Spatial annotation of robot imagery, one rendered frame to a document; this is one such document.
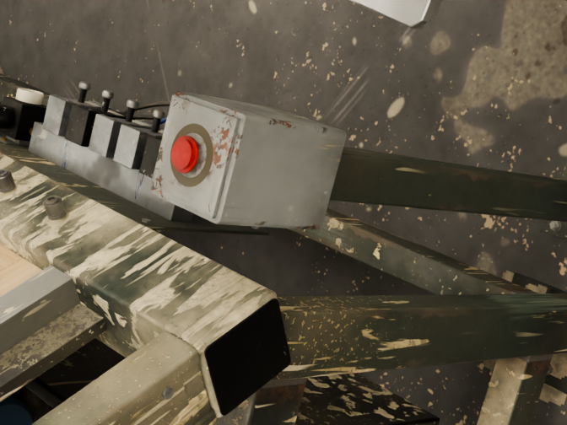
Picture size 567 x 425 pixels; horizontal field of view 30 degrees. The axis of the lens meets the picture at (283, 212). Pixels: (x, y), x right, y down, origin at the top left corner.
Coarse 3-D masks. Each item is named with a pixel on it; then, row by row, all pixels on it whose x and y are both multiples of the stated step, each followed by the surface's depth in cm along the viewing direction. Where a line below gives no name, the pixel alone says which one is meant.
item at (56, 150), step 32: (32, 96) 170; (0, 128) 170; (64, 128) 159; (96, 128) 152; (128, 128) 147; (32, 160) 161; (64, 160) 161; (96, 160) 156; (128, 160) 147; (96, 192) 150; (128, 192) 150; (160, 224) 140; (192, 224) 145; (224, 224) 151
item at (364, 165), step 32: (352, 160) 127; (384, 160) 132; (416, 160) 141; (352, 192) 129; (384, 192) 133; (416, 192) 138; (448, 192) 143; (480, 192) 149; (512, 192) 155; (544, 192) 161
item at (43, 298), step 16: (48, 272) 133; (16, 288) 131; (32, 288) 131; (48, 288) 130; (64, 288) 131; (0, 304) 129; (16, 304) 128; (32, 304) 128; (48, 304) 130; (64, 304) 131; (0, 320) 126; (16, 320) 127; (32, 320) 129; (48, 320) 130; (0, 336) 126; (16, 336) 128; (0, 352) 127
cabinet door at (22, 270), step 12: (0, 252) 143; (12, 252) 142; (0, 264) 140; (12, 264) 140; (24, 264) 139; (0, 276) 138; (12, 276) 137; (24, 276) 137; (0, 288) 136; (12, 288) 135
